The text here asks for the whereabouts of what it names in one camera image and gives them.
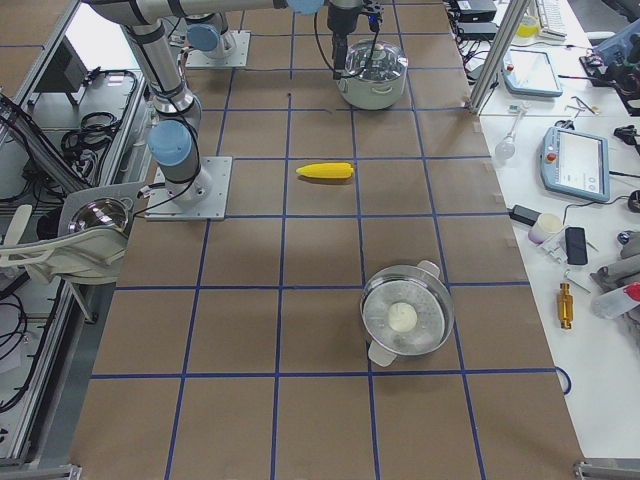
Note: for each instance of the light bulb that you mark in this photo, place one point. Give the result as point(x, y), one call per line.
point(505, 149)

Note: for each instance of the yellow corn cob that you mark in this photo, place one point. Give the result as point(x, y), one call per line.
point(326, 171)

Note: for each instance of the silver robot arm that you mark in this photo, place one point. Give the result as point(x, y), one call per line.
point(174, 142)
point(210, 34)

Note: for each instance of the glass dome lid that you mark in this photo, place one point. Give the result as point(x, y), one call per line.
point(101, 212)

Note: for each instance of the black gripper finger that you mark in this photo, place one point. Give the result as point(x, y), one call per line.
point(339, 53)

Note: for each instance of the steel steamer pot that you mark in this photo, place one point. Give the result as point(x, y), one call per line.
point(420, 286)

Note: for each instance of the gold brass fitting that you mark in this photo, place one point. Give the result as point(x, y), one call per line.
point(565, 306)

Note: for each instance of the white electric cooking pot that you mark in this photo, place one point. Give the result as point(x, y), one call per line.
point(371, 95)

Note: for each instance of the aluminium frame post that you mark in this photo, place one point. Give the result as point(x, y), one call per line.
point(507, 29)

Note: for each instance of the white keyboard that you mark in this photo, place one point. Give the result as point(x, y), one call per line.
point(550, 19)

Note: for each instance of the far teach pendant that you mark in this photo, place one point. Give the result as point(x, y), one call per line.
point(529, 72)

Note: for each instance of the glass pot lid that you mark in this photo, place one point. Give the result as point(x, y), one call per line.
point(375, 62)

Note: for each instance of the black power adapter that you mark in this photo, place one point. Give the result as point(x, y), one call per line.
point(523, 215)

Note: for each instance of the teach pendant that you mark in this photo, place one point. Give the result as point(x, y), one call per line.
point(575, 164)
point(529, 72)

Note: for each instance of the black smartphone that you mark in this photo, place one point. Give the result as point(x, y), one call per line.
point(576, 246)

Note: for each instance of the near teach pendant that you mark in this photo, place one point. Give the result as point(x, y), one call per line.
point(575, 164)

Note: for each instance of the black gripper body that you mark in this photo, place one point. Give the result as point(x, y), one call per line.
point(341, 19)

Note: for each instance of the white lavender cup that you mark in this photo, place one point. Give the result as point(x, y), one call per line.
point(545, 226)

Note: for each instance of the white steamed bun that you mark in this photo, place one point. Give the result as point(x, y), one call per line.
point(402, 317)

